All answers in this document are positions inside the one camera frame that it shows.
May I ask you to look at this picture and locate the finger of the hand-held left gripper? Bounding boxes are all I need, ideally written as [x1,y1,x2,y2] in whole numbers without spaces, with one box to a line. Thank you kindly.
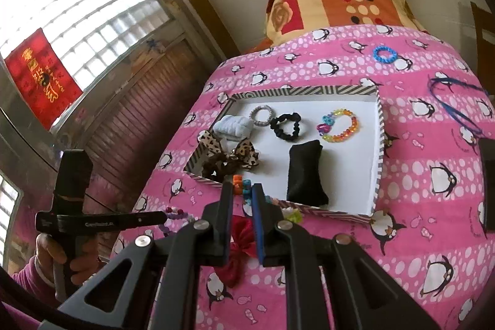
[133,211,168,229]

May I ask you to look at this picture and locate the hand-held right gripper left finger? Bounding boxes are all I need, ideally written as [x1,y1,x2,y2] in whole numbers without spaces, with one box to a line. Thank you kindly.
[38,183,235,330]

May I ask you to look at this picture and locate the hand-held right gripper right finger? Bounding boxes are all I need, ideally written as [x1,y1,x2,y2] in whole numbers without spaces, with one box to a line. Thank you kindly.
[251,182,442,330]

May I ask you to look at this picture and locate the purple white bead bracelet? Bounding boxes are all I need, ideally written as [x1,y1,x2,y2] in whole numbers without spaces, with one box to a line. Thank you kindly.
[157,206,198,234]

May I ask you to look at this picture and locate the turquoise orange bead bracelet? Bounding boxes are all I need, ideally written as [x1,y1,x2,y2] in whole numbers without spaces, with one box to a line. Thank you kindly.
[232,174,254,205]

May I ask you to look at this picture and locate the brown scrunchie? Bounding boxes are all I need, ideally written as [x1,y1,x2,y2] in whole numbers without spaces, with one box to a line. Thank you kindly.
[201,156,242,184]

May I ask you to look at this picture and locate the black cloth pouch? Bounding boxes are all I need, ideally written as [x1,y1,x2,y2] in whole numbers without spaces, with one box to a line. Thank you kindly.
[287,140,329,206]

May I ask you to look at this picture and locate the leopard print bow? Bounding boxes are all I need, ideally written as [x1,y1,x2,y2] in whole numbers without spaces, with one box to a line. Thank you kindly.
[198,131,260,173]

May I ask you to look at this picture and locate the light blue fluffy wristband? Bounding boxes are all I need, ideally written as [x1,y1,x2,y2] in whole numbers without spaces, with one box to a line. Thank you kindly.
[214,114,254,141]

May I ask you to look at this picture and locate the striped cardboard box tray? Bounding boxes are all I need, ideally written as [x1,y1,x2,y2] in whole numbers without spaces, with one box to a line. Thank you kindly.
[183,84,385,224]

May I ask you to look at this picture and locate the black scrunchie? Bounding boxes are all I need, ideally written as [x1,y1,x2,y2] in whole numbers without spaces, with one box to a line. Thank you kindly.
[270,113,304,143]

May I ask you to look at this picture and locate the silver beaded bracelet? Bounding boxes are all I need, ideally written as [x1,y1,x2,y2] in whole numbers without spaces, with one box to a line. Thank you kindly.
[249,105,274,127]

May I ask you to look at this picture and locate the rainbow translucent bead bracelet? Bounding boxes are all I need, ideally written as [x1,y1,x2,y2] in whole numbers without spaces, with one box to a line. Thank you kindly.
[317,108,360,143]

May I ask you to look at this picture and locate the person's left forearm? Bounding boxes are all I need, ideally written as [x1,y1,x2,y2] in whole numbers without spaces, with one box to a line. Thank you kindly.
[11,256,58,305]

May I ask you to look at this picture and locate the person's left hand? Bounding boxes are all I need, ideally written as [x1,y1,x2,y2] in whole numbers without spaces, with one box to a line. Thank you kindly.
[35,233,104,289]

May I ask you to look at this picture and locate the red satin bow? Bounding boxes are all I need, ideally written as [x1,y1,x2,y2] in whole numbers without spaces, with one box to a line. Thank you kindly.
[214,218,264,288]

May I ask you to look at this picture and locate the red paper window decoration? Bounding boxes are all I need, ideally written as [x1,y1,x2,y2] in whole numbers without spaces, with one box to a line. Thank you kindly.
[4,28,84,131]

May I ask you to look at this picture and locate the pink penguin print blanket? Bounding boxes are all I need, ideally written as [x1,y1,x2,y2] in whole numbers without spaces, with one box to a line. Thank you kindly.
[110,24,495,330]

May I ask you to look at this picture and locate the wooden chair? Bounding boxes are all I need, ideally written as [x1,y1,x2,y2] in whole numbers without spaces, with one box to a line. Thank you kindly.
[470,1,495,56]

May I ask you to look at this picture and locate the blue ring bracelet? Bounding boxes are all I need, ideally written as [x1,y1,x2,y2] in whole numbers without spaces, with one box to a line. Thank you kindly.
[373,46,398,64]

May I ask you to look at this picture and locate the blue cord necklace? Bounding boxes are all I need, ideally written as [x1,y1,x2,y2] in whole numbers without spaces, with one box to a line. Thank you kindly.
[428,77,490,135]

